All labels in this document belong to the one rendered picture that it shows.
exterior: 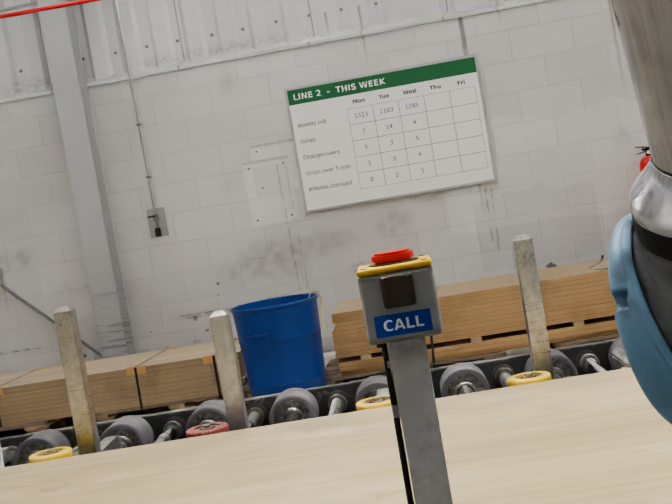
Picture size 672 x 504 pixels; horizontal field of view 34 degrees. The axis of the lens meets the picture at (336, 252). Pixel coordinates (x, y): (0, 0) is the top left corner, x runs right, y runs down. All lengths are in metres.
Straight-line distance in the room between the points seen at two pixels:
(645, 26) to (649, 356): 0.15
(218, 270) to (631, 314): 7.98
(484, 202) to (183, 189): 2.26
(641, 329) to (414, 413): 0.54
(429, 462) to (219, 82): 7.49
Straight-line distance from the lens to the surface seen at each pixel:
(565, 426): 1.68
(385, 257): 1.03
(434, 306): 1.02
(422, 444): 1.06
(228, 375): 2.17
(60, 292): 8.83
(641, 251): 0.54
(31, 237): 8.88
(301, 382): 6.71
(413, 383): 1.05
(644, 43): 0.49
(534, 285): 2.15
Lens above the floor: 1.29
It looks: 3 degrees down
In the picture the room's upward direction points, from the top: 10 degrees counter-clockwise
